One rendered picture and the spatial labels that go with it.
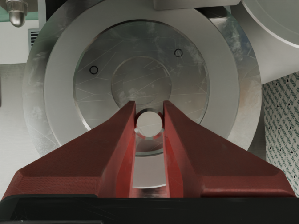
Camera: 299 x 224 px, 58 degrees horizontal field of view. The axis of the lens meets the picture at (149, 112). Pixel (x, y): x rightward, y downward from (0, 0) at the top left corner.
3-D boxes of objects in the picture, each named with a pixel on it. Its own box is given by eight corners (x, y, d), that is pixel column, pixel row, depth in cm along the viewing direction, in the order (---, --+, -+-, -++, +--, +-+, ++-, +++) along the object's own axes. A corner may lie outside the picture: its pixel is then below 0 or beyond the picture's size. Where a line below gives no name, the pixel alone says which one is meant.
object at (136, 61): (194, 5, 15) (224, 140, 14) (189, 20, 17) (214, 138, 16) (59, 32, 15) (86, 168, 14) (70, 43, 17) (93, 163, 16)
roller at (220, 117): (230, -16, 16) (250, 180, 15) (179, 72, 42) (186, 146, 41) (36, -1, 16) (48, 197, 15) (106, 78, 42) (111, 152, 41)
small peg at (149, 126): (138, 144, 12) (129, 113, 12) (140, 140, 14) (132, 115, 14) (169, 134, 12) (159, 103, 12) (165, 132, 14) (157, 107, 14)
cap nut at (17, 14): (22, -2, 48) (23, 22, 48) (31, 6, 51) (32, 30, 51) (1, -1, 48) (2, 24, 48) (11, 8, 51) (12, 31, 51)
